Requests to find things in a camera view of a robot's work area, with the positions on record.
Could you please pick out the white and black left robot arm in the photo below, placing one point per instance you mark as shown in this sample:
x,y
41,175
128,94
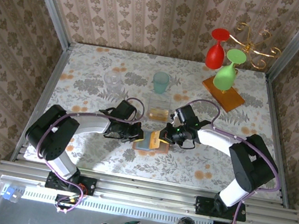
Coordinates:
x,y
92,125

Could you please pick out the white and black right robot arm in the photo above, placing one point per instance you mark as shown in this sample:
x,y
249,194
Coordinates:
x,y
214,139

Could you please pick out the floral tablecloth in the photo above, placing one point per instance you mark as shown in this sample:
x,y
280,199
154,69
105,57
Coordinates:
x,y
156,171

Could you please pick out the clear acrylic box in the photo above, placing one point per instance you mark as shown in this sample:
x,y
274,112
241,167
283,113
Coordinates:
x,y
159,102

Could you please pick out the clear drinking glass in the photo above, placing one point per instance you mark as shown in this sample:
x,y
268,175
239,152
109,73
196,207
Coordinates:
x,y
112,78

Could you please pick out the frosted teal cup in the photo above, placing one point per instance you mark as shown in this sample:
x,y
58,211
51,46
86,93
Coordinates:
x,y
160,82

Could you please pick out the orange wooden rack base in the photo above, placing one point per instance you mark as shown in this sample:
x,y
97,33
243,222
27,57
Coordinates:
x,y
228,101

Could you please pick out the green wine glass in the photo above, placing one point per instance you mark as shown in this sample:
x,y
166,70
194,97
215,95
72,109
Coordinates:
x,y
224,78

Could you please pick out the red wine glass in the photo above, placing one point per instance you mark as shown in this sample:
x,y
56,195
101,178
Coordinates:
x,y
215,55

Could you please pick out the blue and clear plastic connector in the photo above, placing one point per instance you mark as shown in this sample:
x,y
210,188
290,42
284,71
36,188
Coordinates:
x,y
9,194

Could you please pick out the aluminium frame rail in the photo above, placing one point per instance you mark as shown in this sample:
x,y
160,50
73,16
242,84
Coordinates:
x,y
146,194

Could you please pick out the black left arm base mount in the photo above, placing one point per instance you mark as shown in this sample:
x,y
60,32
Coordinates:
x,y
88,185

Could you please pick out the aluminium table side rail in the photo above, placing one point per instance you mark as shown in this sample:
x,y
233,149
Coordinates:
x,y
56,72
274,125

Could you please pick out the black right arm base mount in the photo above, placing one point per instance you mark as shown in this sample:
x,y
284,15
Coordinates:
x,y
241,214

